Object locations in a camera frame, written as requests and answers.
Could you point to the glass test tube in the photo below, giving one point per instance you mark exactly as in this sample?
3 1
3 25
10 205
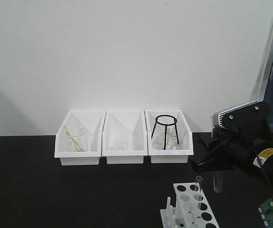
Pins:
199 187
218 181

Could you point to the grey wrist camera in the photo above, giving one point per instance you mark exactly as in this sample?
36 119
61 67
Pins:
241 115

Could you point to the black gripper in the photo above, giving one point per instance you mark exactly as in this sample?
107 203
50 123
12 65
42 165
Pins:
246 146

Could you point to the black wire tripod stand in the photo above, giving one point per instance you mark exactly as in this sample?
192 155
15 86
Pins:
165 123

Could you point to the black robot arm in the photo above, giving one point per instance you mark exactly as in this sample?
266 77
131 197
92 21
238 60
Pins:
264 174

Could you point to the yellow green stirring rod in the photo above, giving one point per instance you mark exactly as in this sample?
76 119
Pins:
77 146

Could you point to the small glass beaker middle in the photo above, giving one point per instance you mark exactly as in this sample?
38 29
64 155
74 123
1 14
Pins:
121 143

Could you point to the glass test tube in rack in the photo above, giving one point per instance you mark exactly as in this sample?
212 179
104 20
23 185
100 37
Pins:
199 187

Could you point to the white storage bin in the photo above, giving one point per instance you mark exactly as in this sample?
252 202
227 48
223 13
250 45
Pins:
94 122
182 151
130 124

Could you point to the middle white storage bin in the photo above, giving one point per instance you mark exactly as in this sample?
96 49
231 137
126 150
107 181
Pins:
130 124

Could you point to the left white storage bin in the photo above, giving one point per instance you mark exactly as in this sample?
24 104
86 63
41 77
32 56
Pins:
94 122

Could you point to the right white storage bin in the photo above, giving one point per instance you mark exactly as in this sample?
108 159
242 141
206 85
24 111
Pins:
182 151

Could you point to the green circuit board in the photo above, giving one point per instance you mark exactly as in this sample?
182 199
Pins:
266 211

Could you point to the glass flask right bin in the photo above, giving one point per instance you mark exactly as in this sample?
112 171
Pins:
168 142

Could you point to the glass beaker left bin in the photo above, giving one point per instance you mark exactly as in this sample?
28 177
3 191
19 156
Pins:
80 134

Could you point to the white test tube rack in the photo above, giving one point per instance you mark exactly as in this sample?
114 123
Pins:
191 210

